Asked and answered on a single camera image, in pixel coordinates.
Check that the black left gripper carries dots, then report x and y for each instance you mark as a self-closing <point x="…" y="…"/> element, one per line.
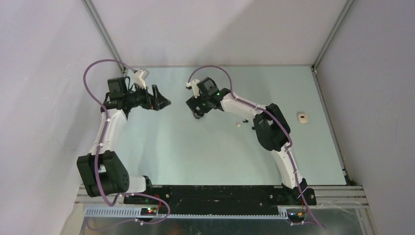
<point x="160" y="102"/>

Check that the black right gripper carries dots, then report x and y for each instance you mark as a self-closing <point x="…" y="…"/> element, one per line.
<point x="193" y="103"/>

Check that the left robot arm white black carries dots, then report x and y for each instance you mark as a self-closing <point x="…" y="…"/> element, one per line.
<point x="101" y="170"/>

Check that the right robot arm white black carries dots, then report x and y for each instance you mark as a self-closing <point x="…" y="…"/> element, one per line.
<point x="271" y="128"/>

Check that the beige earbud charging case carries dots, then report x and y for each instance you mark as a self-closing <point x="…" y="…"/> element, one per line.
<point x="303" y="118"/>

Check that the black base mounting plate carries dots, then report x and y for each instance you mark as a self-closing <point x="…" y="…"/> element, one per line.
<point x="220" y="200"/>

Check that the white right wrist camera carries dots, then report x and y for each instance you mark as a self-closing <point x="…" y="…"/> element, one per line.
<point x="193" y="85"/>

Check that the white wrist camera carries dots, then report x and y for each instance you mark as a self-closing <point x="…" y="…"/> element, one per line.
<point x="193" y="85"/>
<point x="140" y="76"/>

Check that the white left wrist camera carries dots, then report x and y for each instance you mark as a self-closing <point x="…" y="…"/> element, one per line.
<point x="140" y="76"/>

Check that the aluminium frame corner post left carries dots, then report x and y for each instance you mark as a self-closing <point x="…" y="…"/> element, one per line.
<point x="100" y="26"/>

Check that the aluminium frame corner post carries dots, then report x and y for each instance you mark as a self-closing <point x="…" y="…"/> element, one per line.
<point x="333" y="32"/>
<point x="100" y="26"/>

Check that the aluminium frame corner post right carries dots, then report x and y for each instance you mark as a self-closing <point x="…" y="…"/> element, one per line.
<point x="333" y="32"/>

